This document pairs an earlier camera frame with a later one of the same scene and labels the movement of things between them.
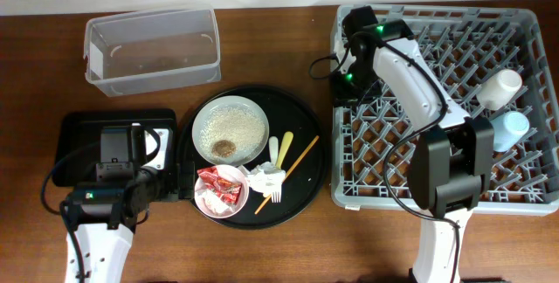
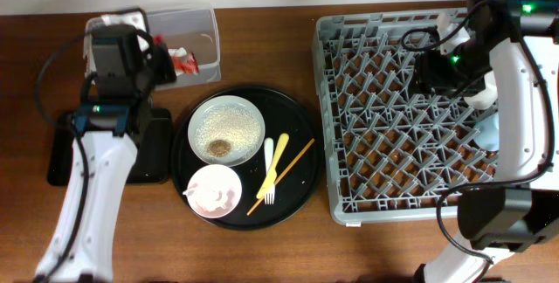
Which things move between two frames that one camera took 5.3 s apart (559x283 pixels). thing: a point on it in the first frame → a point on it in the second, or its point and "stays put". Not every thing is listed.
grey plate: x=231 y=129 stays put
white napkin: x=268 y=178 → x=134 y=18
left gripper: x=172 y=190 → x=165 y=61
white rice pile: x=242 y=127 stays put
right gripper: x=340 y=96 → x=426 y=75
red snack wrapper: x=227 y=190 → x=184 y=62
